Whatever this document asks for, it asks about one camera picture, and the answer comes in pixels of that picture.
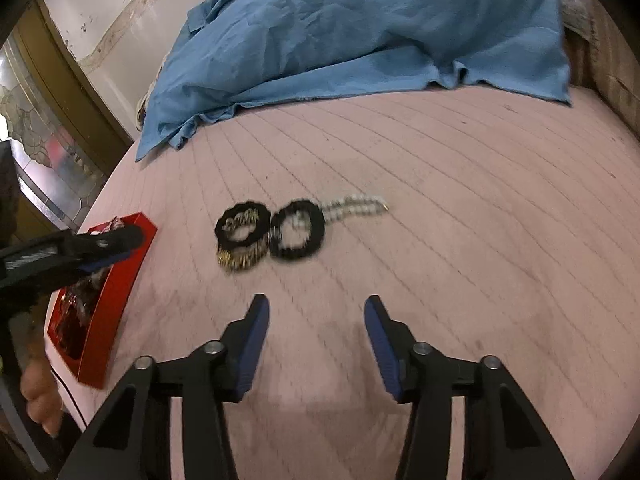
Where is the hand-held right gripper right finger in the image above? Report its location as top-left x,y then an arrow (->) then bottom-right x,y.
363,294 -> 576,480

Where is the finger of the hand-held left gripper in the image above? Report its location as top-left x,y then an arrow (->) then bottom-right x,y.
74,223 -> 144,255
76,249 -> 134,276

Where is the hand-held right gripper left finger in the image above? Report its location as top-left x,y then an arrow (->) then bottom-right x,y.
57,293 -> 271,480

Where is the red box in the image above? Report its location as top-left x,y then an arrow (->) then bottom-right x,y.
45,211 -> 158,390

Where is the black gold beaded hair tie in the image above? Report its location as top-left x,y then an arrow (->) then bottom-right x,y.
214,199 -> 274,274

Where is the person's left hand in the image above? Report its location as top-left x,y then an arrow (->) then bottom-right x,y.
21,309 -> 65,437

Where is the white pearl strand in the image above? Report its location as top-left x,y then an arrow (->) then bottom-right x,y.
320,191 -> 392,222

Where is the blue cloth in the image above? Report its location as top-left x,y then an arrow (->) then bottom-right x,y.
135,0 -> 574,163

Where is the grey quilted pillow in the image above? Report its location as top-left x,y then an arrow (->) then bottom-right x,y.
554,0 -> 598,43

